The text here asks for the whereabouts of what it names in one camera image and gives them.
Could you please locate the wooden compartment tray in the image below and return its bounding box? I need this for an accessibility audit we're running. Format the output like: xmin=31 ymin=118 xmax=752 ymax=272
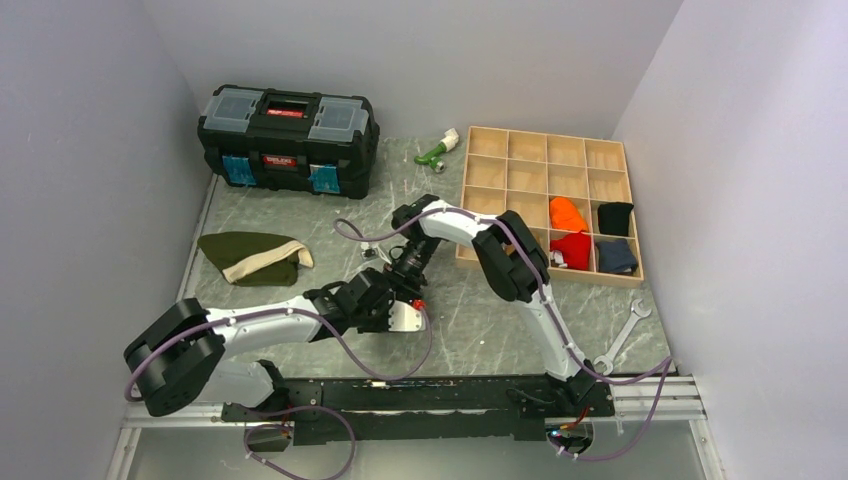
xmin=461 ymin=126 xmax=645 ymax=288

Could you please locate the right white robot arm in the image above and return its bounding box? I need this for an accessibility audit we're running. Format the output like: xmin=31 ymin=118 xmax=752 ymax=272
xmin=385 ymin=194 xmax=598 ymax=415

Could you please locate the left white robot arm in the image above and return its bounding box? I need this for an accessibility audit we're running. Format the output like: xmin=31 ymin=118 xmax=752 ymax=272
xmin=124 ymin=267 xmax=425 ymax=420

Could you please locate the olive green underwear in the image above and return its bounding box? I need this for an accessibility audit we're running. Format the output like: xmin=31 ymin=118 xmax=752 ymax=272
xmin=197 ymin=231 xmax=315 ymax=287

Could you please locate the red rolled underwear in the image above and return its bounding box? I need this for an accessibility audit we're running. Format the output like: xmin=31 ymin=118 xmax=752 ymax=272
xmin=549 ymin=232 xmax=592 ymax=271

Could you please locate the orange rolled underwear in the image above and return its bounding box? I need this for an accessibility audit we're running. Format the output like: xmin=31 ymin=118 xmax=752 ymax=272
xmin=549 ymin=197 xmax=589 ymax=232

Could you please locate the navy blue rolled underwear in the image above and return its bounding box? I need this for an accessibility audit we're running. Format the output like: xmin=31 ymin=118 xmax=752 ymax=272
xmin=595 ymin=238 xmax=639 ymax=275

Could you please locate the black rolled underwear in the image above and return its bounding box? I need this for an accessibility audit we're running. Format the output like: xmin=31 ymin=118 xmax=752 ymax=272
xmin=597 ymin=202 xmax=634 ymax=237

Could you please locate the green and white pipe fitting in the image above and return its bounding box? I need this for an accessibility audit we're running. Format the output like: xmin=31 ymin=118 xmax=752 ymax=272
xmin=414 ymin=128 xmax=460 ymax=173

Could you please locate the black plastic toolbox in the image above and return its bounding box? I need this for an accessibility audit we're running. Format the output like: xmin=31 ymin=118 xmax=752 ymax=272
xmin=197 ymin=84 xmax=380 ymax=199

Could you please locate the silver wrench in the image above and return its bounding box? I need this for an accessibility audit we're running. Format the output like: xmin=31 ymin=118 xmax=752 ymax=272
xmin=593 ymin=299 xmax=652 ymax=376

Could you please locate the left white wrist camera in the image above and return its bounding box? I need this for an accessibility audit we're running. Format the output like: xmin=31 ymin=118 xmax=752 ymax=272
xmin=388 ymin=299 xmax=427 ymax=333

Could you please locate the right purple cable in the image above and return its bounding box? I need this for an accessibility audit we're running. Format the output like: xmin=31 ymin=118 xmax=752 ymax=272
xmin=333 ymin=206 xmax=674 ymax=464

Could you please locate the purple cable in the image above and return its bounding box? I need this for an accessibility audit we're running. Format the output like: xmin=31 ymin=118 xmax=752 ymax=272
xmin=333 ymin=206 xmax=674 ymax=464
xmin=122 ymin=305 xmax=435 ymax=480

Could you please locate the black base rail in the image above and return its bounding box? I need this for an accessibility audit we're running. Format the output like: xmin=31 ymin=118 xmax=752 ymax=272
xmin=221 ymin=375 xmax=615 ymax=446

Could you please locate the aluminium frame rail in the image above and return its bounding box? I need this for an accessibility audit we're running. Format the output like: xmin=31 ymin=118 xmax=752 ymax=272
xmin=105 ymin=173 xmax=230 ymax=480

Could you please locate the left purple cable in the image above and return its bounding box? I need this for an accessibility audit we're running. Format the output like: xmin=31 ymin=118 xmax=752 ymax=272
xmin=122 ymin=305 xmax=435 ymax=480

